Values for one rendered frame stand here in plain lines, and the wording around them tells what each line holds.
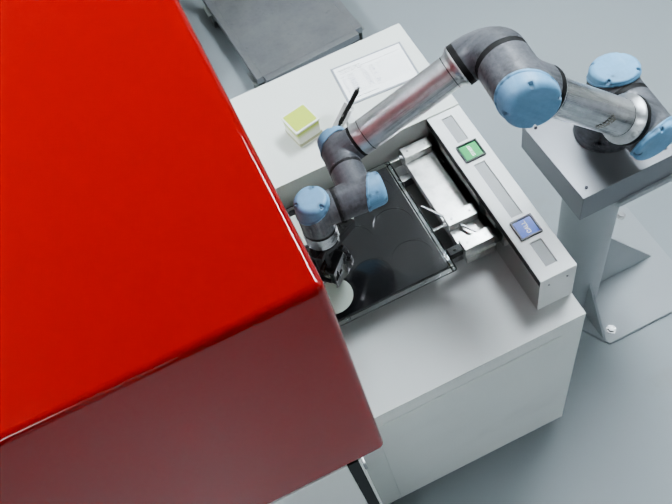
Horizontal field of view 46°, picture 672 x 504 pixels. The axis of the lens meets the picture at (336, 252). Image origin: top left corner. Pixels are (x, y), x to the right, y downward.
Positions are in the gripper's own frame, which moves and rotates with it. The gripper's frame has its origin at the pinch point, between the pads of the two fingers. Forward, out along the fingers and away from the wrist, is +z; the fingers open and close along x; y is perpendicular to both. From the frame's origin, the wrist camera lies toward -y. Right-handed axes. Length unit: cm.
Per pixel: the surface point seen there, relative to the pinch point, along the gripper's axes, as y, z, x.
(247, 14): -150, 79, -119
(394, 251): -10.1, 1.3, 10.2
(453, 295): -6.5, 9.2, 26.0
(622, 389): -29, 91, 73
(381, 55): -65, -6, -12
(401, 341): 9.0, 9.2, 17.9
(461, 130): -45.7, -4.3, 16.4
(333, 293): 5.1, 1.3, -0.1
